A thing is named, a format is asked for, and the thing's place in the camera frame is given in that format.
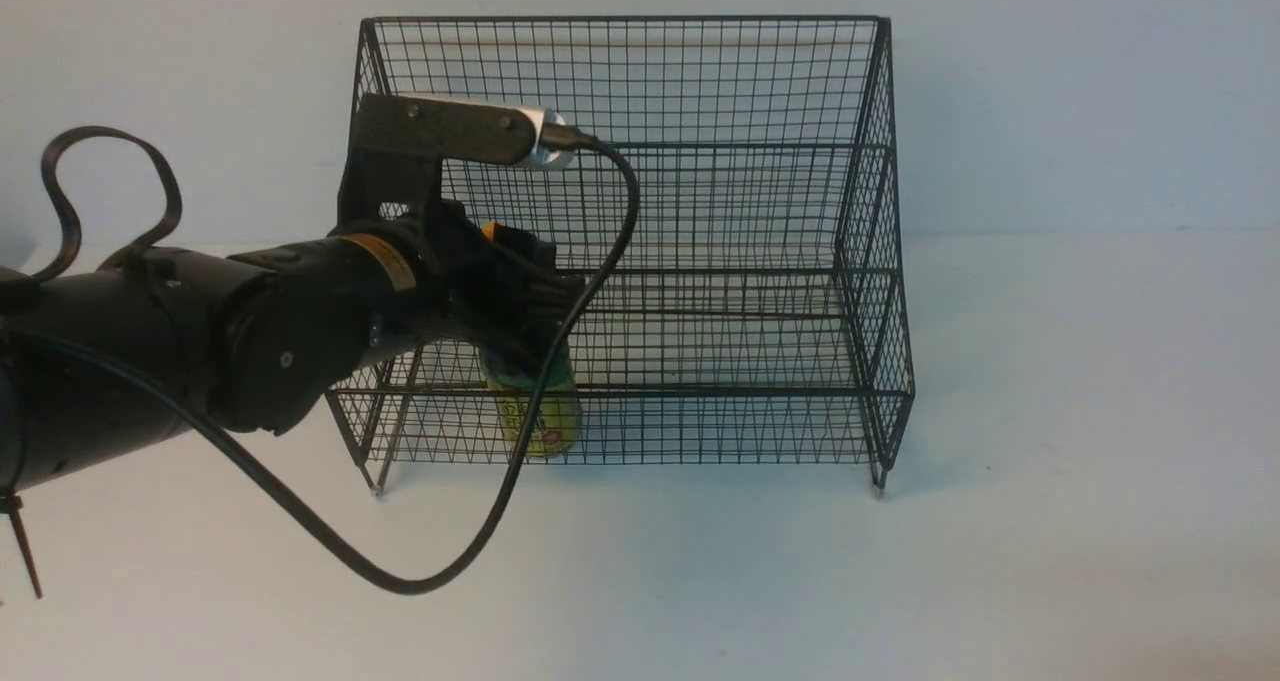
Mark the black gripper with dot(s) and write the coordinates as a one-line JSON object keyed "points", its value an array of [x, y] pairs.
{"points": [[493, 285]]}

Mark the yellow seasoning bottle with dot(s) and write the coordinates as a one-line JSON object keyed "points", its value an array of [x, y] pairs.
{"points": [[559, 416]]}

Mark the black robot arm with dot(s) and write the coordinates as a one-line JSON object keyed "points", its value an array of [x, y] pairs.
{"points": [[253, 340]]}

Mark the black wire mesh shelf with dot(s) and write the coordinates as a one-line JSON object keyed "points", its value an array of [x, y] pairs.
{"points": [[759, 315]]}

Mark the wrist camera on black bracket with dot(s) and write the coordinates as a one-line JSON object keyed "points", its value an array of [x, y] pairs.
{"points": [[398, 146]]}

